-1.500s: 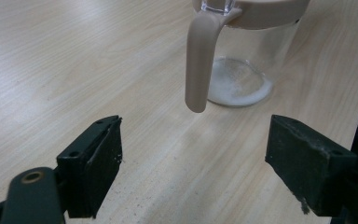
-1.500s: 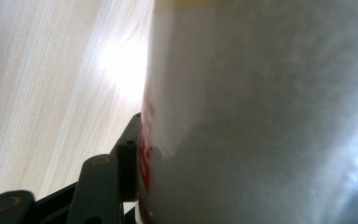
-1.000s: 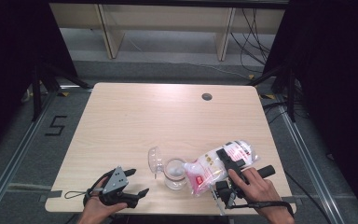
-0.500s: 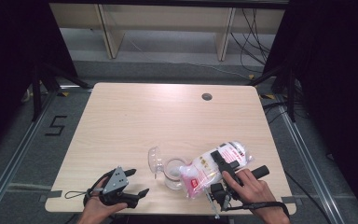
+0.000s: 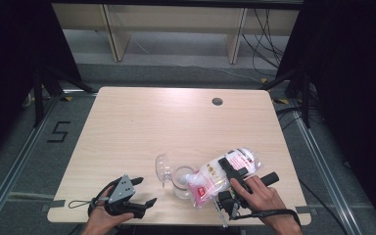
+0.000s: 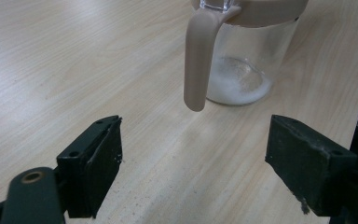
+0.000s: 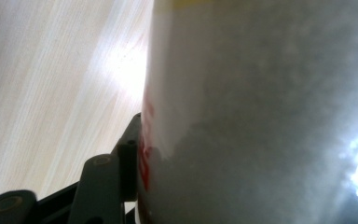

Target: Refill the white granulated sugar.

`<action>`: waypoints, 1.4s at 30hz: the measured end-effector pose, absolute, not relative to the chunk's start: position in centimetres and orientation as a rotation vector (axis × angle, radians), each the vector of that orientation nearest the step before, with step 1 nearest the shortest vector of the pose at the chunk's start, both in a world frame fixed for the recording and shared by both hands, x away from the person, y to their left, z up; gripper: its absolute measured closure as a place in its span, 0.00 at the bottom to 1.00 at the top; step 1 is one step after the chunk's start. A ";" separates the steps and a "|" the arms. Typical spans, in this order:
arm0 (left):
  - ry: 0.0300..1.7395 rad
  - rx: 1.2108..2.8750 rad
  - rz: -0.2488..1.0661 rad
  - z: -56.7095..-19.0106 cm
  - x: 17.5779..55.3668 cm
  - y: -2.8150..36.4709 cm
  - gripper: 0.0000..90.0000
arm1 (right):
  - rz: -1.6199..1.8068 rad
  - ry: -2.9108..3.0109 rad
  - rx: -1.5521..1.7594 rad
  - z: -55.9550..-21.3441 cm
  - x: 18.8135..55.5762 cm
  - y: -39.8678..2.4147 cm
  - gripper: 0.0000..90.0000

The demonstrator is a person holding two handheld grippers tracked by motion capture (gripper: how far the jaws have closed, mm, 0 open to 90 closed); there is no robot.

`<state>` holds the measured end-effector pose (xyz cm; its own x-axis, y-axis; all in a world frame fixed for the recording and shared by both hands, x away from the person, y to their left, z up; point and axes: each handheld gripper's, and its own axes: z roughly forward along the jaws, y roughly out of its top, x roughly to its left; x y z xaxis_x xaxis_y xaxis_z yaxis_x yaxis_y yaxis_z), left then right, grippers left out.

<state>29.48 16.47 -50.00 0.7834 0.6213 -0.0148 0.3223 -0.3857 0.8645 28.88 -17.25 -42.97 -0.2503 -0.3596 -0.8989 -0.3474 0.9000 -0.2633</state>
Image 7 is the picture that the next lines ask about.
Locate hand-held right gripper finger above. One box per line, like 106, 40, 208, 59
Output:
117, 112, 143, 203

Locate clear bag with pink contents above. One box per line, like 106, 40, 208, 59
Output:
135, 0, 358, 224

